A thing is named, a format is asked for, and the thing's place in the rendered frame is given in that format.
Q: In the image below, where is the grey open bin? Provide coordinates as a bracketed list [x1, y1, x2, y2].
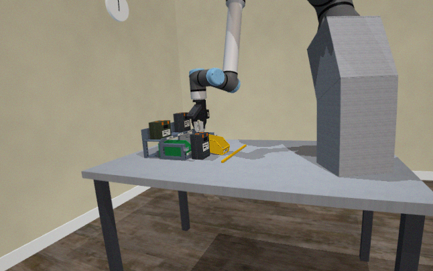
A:
[180, 133, 193, 143]

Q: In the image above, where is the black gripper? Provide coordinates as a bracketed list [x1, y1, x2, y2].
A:
[191, 99, 209, 133]

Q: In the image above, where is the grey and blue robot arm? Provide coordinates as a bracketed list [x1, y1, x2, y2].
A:
[187, 0, 360, 119]

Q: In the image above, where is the yellow bin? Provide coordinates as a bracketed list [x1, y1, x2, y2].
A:
[208, 134, 229, 155]

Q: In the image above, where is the green open bin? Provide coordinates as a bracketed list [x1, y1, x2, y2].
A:
[164, 140, 191, 156]

